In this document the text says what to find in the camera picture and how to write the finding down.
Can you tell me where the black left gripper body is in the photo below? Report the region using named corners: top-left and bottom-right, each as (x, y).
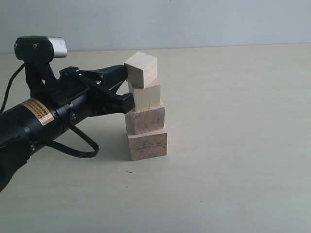
top-left (30, 66), bottom-right (127, 122)

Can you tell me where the smallest wooden cube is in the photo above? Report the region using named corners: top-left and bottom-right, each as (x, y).
top-left (124, 51), bottom-right (157, 88)

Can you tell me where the medium wooden cube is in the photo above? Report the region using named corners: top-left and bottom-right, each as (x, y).
top-left (125, 100), bottom-right (165, 135)

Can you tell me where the small wooden cube front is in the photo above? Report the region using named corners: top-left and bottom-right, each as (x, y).
top-left (128, 78), bottom-right (161, 112)

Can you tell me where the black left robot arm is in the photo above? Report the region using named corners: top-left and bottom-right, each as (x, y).
top-left (0, 63), bottom-right (135, 188)

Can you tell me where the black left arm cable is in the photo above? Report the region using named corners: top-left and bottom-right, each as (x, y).
top-left (0, 64), bottom-right (100, 159)

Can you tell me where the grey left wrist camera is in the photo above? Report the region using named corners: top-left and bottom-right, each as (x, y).
top-left (14, 35), bottom-right (68, 97)

